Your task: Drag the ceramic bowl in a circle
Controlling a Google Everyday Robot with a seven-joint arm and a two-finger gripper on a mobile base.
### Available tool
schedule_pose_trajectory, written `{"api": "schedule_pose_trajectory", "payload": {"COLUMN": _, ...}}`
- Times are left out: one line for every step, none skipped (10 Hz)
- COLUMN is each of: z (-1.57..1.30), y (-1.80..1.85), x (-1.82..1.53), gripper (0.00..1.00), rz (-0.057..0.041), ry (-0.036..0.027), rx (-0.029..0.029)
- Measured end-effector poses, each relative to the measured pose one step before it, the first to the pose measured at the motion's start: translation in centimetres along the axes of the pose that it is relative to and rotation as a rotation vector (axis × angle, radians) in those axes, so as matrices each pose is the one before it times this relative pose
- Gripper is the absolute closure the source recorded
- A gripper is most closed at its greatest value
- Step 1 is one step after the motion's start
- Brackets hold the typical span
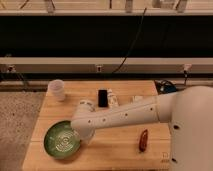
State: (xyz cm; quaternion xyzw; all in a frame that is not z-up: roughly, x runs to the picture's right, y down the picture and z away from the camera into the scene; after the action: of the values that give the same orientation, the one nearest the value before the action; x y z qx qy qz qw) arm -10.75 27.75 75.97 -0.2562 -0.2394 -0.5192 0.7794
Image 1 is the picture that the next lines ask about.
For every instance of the wooden table board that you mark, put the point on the wooden table board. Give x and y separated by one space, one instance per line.
115 149

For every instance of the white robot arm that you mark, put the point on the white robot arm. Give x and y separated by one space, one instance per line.
189 112

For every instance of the black smartphone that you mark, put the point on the black smartphone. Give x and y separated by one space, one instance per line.
102 98

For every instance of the blue black device on floor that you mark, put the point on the blue black device on floor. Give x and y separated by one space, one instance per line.
165 87

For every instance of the green ceramic bowl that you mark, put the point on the green ceramic bowl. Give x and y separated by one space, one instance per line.
60 141

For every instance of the white remote control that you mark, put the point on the white remote control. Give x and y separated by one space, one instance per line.
112 99

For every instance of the brown red oblong object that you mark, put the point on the brown red oblong object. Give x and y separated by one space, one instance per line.
143 141

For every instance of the white plastic cup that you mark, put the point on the white plastic cup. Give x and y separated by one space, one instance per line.
56 88

